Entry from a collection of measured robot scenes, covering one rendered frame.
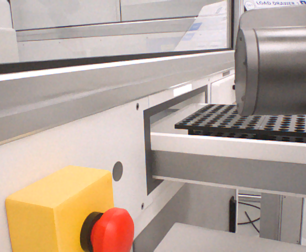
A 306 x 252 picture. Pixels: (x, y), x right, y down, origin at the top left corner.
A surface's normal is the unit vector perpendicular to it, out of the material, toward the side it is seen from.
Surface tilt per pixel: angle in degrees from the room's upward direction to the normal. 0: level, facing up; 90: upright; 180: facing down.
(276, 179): 90
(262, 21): 49
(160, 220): 90
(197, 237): 0
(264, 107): 135
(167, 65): 90
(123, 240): 89
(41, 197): 0
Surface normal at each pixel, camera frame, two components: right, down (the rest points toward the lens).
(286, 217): 0.37, 0.19
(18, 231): -0.41, 0.22
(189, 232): -0.04, -0.97
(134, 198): 0.91, 0.06
